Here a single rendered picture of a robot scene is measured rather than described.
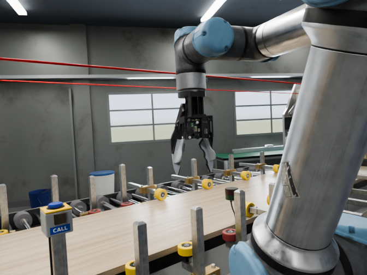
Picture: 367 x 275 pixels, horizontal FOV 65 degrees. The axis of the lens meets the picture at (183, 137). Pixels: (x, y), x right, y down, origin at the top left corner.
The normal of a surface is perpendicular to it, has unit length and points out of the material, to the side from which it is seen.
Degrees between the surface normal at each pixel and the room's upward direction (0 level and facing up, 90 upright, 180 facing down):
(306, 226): 107
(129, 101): 90
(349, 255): 52
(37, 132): 90
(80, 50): 90
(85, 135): 90
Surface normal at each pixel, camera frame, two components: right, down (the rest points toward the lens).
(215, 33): 0.36, 0.03
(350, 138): -0.04, 0.40
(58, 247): 0.61, 0.00
